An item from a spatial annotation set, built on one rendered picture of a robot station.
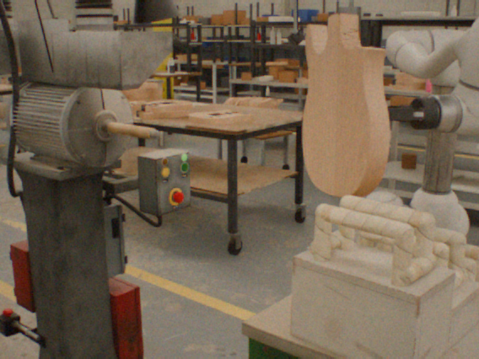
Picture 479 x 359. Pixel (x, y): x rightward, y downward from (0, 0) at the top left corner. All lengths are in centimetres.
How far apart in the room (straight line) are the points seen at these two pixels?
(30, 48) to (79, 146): 38
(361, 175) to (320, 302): 27
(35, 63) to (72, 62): 33
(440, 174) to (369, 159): 93
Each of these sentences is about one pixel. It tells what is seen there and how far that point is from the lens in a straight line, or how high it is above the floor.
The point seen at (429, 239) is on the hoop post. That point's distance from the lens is 109.
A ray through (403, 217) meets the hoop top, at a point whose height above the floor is 120.
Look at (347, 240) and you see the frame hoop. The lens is 118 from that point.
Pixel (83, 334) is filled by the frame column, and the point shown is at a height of 51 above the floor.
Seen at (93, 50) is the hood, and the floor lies 148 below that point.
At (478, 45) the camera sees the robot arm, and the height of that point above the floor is 150.
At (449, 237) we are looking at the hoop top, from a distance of 125.
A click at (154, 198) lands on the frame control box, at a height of 98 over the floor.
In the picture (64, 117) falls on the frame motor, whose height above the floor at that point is 129.
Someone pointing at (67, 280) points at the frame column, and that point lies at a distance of 202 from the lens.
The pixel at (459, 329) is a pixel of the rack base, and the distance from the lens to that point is 124.
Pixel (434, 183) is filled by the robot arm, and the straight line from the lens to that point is 208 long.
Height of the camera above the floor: 152
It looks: 14 degrees down
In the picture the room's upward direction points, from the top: straight up
